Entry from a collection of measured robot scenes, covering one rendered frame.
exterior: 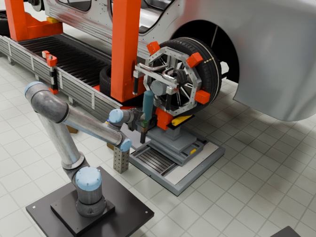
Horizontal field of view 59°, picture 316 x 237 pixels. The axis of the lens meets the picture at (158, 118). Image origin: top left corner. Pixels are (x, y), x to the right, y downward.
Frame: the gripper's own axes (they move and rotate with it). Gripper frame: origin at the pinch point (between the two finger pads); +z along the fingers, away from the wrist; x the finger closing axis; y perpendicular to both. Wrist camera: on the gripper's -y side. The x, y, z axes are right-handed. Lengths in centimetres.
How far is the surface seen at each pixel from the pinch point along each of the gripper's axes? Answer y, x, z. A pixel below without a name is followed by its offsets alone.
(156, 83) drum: 27.8, 5.8, 11.4
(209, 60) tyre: 59, -20, 31
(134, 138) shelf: -20.6, 7.7, 12.1
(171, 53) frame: 53, 5, 15
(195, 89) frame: 34.4, -22.5, 21.8
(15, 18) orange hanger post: 30, 237, 37
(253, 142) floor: -4, -61, 153
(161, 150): -34, 1, 59
